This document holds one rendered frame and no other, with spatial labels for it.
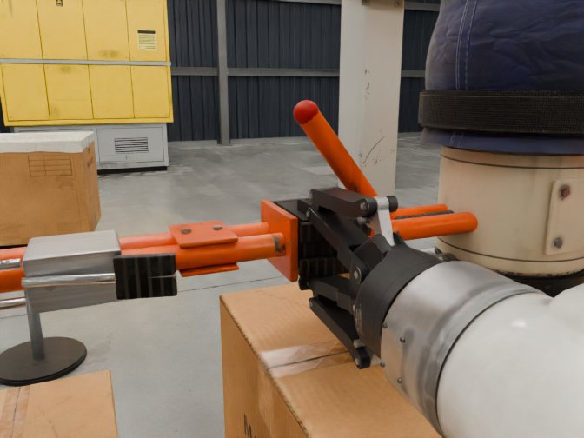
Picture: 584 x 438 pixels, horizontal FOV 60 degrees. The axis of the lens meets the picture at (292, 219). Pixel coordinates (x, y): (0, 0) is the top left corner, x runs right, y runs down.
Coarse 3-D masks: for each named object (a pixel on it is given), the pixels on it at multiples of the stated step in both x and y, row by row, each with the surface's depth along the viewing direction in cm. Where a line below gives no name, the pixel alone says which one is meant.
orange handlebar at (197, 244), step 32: (192, 224) 47; (224, 224) 47; (256, 224) 49; (416, 224) 50; (448, 224) 51; (0, 256) 41; (192, 256) 42; (224, 256) 43; (256, 256) 44; (0, 288) 37
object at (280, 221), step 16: (272, 208) 48; (272, 224) 48; (288, 224) 44; (304, 224) 43; (288, 240) 44; (304, 240) 43; (320, 240) 44; (288, 256) 45; (304, 256) 45; (320, 256) 45; (336, 256) 45; (288, 272) 45; (304, 272) 44; (320, 272) 45; (336, 272) 45
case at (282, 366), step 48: (288, 288) 69; (240, 336) 58; (288, 336) 56; (240, 384) 61; (288, 384) 47; (336, 384) 47; (384, 384) 47; (240, 432) 63; (288, 432) 45; (336, 432) 40; (384, 432) 40; (432, 432) 40
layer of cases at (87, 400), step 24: (48, 384) 118; (72, 384) 118; (96, 384) 118; (0, 408) 109; (24, 408) 109; (48, 408) 109; (72, 408) 109; (96, 408) 109; (0, 432) 102; (24, 432) 102; (48, 432) 102; (72, 432) 102; (96, 432) 102
